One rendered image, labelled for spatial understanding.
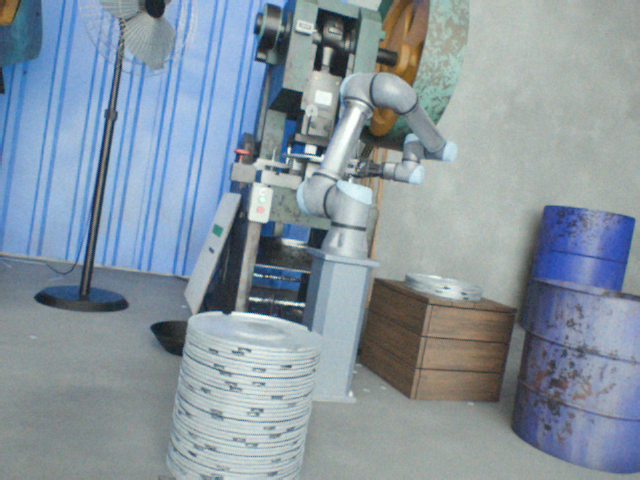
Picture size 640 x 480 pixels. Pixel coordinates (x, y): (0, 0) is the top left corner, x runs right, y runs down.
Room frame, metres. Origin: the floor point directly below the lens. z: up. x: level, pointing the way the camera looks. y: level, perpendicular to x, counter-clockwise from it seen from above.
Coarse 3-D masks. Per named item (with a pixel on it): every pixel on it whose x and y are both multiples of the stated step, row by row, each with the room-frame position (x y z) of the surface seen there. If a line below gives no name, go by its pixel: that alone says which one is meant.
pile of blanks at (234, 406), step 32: (192, 352) 1.08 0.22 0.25; (224, 352) 1.04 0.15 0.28; (256, 352) 1.03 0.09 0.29; (320, 352) 1.17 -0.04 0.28; (192, 384) 1.07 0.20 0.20; (224, 384) 1.04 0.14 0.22; (256, 384) 1.04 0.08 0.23; (288, 384) 1.06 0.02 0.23; (192, 416) 1.07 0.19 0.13; (224, 416) 1.04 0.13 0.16; (256, 416) 1.04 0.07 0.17; (288, 416) 1.07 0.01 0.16; (192, 448) 1.05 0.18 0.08; (224, 448) 1.03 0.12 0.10; (256, 448) 1.05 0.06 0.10; (288, 448) 1.08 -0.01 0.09
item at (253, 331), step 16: (192, 320) 1.17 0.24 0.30; (208, 320) 1.20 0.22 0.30; (224, 320) 1.22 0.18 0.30; (240, 320) 1.25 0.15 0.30; (256, 320) 1.28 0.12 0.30; (272, 320) 1.31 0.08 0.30; (208, 336) 1.05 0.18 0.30; (224, 336) 1.08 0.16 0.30; (240, 336) 1.11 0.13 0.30; (256, 336) 1.11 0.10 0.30; (272, 336) 1.13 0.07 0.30; (288, 336) 1.18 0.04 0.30; (304, 336) 1.20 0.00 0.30; (320, 336) 1.21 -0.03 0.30; (288, 352) 1.05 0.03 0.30
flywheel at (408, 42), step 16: (400, 0) 2.68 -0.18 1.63; (416, 0) 2.58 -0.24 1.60; (400, 16) 2.74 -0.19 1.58; (416, 16) 2.55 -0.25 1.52; (400, 32) 2.71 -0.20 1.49; (416, 32) 2.52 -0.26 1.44; (384, 48) 2.88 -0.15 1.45; (400, 48) 2.57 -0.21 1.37; (416, 48) 2.49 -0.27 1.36; (400, 64) 2.56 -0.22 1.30; (416, 64) 2.50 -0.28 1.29; (384, 112) 2.73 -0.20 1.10; (368, 128) 2.80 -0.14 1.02; (384, 128) 2.60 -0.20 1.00
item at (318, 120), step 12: (324, 72) 2.49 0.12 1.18; (312, 84) 2.43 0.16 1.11; (324, 84) 2.44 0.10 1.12; (336, 84) 2.46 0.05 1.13; (312, 96) 2.43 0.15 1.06; (324, 96) 2.44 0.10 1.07; (336, 96) 2.46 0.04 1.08; (312, 108) 2.42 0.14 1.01; (324, 108) 2.45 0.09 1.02; (336, 108) 2.46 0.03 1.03; (300, 120) 2.46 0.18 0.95; (312, 120) 2.40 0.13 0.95; (324, 120) 2.42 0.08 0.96; (300, 132) 2.43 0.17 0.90; (312, 132) 2.41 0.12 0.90; (324, 132) 2.42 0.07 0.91
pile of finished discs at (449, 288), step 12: (408, 276) 2.04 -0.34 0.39; (420, 276) 2.18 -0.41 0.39; (432, 276) 2.22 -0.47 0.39; (420, 288) 1.98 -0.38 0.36; (432, 288) 1.95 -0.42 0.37; (444, 288) 1.95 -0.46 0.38; (456, 288) 1.93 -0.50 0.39; (468, 288) 1.95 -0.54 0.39; (480, 288) 2.08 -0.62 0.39; (468, 300) 1.95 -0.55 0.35
